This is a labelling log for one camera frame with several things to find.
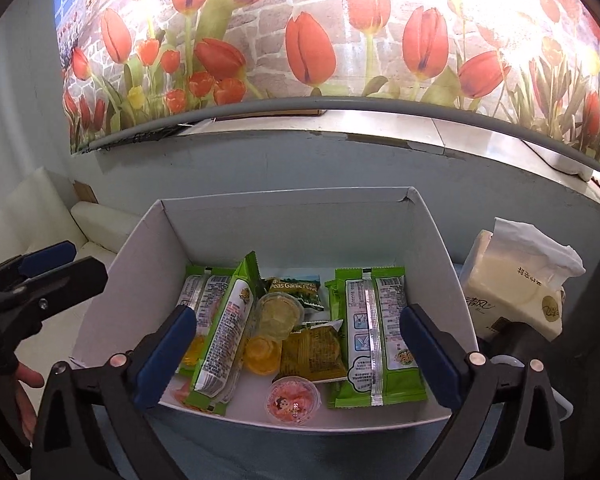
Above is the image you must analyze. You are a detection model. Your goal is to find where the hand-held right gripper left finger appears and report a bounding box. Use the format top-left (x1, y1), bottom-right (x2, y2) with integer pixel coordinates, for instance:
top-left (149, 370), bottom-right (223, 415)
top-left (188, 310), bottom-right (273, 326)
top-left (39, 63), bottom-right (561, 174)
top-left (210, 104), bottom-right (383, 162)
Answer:
top-left (30, 304), bottom-right (198, 480)

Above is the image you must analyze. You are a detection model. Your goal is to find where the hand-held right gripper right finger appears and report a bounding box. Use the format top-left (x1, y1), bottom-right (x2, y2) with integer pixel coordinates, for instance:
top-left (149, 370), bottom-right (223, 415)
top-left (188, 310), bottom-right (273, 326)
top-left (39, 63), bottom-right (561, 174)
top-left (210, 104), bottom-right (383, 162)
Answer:
top-left (399, 304), bottom-right (566, 480)

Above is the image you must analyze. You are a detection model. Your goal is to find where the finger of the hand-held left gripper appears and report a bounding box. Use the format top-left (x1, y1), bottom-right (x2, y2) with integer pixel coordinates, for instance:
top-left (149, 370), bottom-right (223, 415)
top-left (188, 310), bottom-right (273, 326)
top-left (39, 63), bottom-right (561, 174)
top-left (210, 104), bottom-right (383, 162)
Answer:
top-left (0, 257), bottom-right (109, 333)
top-left (0, 241), bottom-right (77, 291)

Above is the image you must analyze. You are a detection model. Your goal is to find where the yellow jelly cup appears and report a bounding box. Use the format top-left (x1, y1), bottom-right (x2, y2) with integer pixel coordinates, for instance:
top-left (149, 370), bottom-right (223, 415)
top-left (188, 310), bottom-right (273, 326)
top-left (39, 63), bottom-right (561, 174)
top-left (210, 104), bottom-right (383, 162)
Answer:
top-left (179, 334), bottom-right (212, 368)
top-left (243, 336), bottom-right (285, 377)
top-left (254, 294), bottom-right (305, 342)

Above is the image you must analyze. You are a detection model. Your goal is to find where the pink jelly cup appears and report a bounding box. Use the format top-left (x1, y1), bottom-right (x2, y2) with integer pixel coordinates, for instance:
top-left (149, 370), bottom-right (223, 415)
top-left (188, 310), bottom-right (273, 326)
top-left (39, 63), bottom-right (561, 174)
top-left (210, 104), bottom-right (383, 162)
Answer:
top-left (265, 379), bottom-right (323, 427)
top-left (172, 380), bottom-right (196, 406)

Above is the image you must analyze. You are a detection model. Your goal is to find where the yellow biscuit packet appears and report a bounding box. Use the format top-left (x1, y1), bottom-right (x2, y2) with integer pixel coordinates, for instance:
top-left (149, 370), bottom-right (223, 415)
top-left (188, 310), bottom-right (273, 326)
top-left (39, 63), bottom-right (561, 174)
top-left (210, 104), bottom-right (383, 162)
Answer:
top-left (279, 319), bottom-right (348, 383)

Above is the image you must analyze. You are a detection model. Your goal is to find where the green pea snack packet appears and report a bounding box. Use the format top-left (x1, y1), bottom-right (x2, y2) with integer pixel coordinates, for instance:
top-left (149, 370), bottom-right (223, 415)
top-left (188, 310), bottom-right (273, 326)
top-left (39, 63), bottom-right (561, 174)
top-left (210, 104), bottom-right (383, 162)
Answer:
top-left (260, 275), bottom-right (326, 311)

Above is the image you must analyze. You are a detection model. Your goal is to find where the white cardboard box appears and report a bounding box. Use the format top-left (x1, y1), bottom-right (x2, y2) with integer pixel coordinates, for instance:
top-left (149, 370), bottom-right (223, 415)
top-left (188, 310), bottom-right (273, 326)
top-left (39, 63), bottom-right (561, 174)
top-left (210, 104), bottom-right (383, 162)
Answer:
top-left (70, 186), bottom-right (481, 431)

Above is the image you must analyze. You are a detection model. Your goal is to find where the person's left hand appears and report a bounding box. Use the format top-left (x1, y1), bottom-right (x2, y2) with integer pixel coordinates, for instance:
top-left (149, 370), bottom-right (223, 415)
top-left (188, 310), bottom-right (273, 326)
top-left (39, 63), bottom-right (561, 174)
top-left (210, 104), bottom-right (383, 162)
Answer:
top-left (12, 362), bottom-right (46, 445)

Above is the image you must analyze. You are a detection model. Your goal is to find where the green wafer packet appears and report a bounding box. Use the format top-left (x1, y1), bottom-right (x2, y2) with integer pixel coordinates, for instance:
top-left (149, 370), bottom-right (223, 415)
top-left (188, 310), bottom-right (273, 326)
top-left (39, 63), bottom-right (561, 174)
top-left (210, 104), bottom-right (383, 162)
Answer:
top-left (177, 274), bottom-right (233, 341)
top-left (325, 266), bottom-right (428, 408)
top-left (185, 251), bottom-right (261, 413)

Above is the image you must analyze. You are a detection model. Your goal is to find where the white sofa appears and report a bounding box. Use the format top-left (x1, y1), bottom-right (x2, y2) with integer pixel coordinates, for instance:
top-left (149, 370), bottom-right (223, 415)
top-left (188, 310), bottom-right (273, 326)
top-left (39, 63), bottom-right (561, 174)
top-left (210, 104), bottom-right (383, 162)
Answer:
top-left (0, 167), bottom-right (141, 271)

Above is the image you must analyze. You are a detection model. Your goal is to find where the brown cardboard piece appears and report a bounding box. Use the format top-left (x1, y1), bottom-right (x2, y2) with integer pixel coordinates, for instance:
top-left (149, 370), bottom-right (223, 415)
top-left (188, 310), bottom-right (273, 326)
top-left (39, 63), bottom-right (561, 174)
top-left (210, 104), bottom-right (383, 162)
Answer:
top-left (72, 180), bottom-right (101, 206)

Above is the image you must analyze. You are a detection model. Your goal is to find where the white tissue pack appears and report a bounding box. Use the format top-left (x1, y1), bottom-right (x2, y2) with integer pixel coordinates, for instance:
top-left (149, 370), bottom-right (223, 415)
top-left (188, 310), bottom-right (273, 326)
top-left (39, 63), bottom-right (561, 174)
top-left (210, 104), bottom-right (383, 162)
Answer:
top-left (461, 217), bottom-right (587, 342)

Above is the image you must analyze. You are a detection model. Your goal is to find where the metal window sill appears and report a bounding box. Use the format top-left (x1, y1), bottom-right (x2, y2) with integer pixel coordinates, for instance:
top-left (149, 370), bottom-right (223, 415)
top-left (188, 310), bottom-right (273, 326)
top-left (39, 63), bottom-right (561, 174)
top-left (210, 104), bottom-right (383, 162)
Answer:
top-left (180, 105), bottom-right (600, 196)

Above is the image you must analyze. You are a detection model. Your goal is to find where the tulip print roller blind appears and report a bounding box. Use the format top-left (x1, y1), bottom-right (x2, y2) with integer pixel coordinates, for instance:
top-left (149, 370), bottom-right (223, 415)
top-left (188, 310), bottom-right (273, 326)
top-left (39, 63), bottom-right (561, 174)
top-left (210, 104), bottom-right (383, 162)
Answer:
top-left (54, 0), bottom-right (600, 176)

